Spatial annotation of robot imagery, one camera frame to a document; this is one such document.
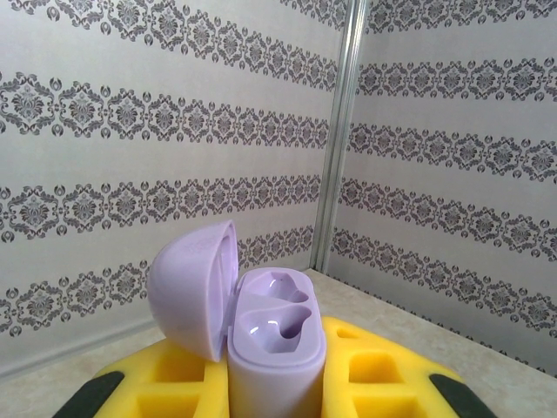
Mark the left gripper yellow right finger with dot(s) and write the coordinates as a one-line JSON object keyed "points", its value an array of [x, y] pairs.
{"points": [[339, 383]]}

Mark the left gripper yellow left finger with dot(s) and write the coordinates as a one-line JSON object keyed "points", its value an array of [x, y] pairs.
{"points": [[217, 383]]}

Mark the purple earbud charging case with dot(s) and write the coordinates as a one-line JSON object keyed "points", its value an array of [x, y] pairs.
{"points": [[278, 374]]}

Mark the aluminium frame post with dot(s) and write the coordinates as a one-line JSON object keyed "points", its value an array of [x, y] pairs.
{"points": [[344, 130]]}

